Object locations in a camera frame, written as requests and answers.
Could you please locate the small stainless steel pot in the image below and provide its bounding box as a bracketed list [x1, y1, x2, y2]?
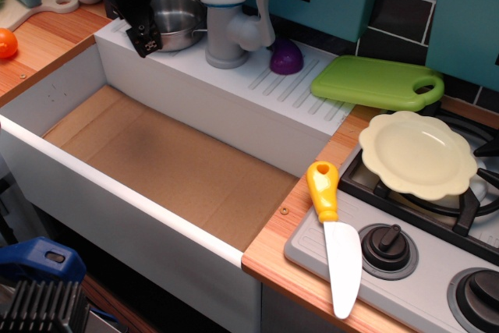
[150, 0, 207, 52]

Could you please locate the white toy sink basin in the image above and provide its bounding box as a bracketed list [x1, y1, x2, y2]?
[1, 19, 352, 332]

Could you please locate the black finned heat sink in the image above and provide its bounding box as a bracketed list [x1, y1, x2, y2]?
[1, 280, 90, 332]

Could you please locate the grey toy faucet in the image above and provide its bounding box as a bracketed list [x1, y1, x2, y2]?
[201, 0, 275, 69]

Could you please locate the beige wooden cutting board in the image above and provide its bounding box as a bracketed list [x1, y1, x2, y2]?
[0, 0, 81, 33]

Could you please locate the orange toy fruit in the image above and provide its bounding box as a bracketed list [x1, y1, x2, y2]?
[0, 28, 18, 58]

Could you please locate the purple toy eggplant half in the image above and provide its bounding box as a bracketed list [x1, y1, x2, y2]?
[270, 37, 304, 75]

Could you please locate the brown cardboard sheet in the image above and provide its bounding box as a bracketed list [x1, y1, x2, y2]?
[44, 86, 297, 251]

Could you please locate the green plastic cutting board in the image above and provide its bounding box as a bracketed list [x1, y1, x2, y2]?
[310, 55, 444, 112]

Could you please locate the blue clamp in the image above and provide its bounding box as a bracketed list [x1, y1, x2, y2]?
[1, 236, 87, 282]

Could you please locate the cream scalloped plastic plate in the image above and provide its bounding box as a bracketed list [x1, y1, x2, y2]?
[359, 111, 478, 201]

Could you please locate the teal cabinet right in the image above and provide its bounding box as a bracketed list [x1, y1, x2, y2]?
[426, 0, 498, 91]

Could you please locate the black stove knob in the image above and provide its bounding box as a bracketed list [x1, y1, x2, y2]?
[447, 267, 498, 332]
[359, 223, 419, 281]

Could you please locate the grey toy stove top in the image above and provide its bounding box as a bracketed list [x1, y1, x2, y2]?
[283, 106, 499, 333]

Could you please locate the black burner grate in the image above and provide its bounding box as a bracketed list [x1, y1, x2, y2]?
[339, 104, 498, 264]

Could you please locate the yellow handled toy knife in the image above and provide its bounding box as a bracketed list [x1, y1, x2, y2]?
[306, 161, 363, 320]

